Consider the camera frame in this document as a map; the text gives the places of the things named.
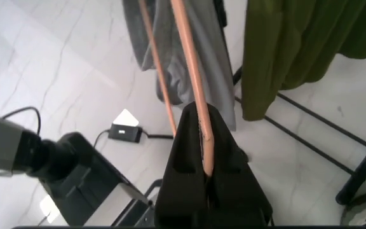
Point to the pink clothes hanger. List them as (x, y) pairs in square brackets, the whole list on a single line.
[(195, 79)]

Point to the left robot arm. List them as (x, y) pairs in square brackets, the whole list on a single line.
[(8, 146)]

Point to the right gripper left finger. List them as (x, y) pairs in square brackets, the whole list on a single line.
[(183, 191)]

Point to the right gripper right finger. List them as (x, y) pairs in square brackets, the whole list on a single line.
[(237, 191)]

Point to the black clothes rack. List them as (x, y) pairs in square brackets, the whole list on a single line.
[(310, 144)]

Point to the pale grey shorts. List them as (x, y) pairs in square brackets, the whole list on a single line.
[(211, 63)]

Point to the black power adapter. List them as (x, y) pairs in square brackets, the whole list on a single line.
[(126, 133)]

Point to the green printed shirt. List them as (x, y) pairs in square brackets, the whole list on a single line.
[(272, 47)]

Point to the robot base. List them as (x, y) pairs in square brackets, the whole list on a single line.
[(91, 184)]

